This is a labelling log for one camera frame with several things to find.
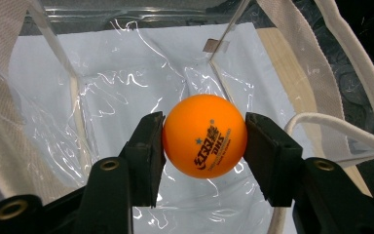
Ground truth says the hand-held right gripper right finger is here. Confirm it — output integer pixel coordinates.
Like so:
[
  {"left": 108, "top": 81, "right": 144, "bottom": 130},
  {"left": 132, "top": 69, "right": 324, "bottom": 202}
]
[{"left": 243, "top": 111, "right": 305, "bottom": 208}]

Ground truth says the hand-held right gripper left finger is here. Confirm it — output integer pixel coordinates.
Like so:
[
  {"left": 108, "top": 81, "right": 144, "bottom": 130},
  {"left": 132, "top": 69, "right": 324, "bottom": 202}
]
[{"left": 119, "top": 111, "right": 168, "bottom": 209}]

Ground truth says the orange ping pong ball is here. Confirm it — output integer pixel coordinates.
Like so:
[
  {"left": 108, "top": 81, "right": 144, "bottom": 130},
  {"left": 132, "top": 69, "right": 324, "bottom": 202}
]
[{"left": 161, "top": 94, "right": 248, "bottom": 179}]

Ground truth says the transparent plastic bag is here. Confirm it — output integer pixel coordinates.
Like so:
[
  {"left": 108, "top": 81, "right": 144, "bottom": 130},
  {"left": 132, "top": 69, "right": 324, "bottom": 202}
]
[{"left": 0, "top": 0, "right": 374, "bottom": 234}]

